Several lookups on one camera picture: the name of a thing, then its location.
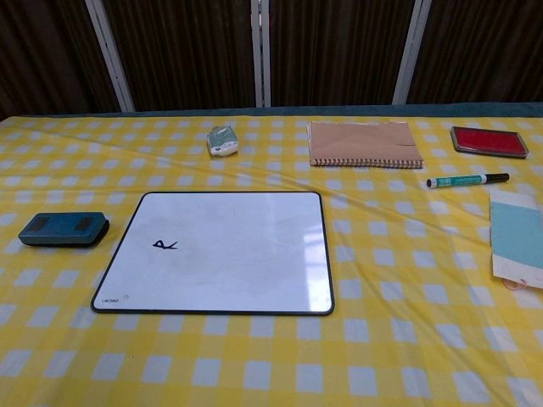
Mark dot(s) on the light blue paper sheet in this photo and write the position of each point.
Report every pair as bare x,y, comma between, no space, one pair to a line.
515,237

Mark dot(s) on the white folding screen frame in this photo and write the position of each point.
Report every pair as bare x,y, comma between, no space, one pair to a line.
260,53
111,55
410,51

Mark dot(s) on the blue whiteboard eraser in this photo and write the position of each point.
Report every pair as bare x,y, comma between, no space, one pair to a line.
55,237

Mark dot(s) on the green whiteboard marker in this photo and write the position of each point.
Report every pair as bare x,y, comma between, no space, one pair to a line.
462,180

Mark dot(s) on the white dry-erase board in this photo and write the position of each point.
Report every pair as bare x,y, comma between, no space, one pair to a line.
237,263

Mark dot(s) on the yellow checkered tablecloth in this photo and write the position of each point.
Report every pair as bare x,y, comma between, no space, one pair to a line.
271,360

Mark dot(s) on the red ink stamp pad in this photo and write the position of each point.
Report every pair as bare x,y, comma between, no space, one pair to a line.
488,141

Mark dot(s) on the green white correction tape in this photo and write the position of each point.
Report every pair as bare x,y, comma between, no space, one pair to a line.
222,142

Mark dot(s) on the dark brown curtain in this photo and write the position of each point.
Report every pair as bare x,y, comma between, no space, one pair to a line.
191,51

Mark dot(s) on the brown spiral notebook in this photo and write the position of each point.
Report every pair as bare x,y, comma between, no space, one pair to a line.
360,142

